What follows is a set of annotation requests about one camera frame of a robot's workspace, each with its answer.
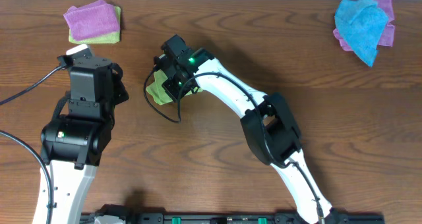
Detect light green cloth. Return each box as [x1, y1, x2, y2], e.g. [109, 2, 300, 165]
[146, 56, 198, 105]

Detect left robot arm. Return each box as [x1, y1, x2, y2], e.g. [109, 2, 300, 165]
[32, 56, 129, 223]

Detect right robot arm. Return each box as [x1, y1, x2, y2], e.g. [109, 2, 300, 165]
[154, 35, 334, 223]

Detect folded green cloth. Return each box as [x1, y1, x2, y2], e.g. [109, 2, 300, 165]
[69, 7, 120, 44]

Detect folded pink cloth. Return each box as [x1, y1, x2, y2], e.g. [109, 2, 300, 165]
[63, 0, 120, 41]

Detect crumpled blue cloth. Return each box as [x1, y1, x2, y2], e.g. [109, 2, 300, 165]
[334, 0, 388, 67]

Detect crumpled pink cloth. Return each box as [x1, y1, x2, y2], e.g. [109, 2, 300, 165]
[333, 0, 395, 51]

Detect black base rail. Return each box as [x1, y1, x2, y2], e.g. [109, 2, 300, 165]
[78, 211, 385, 224]

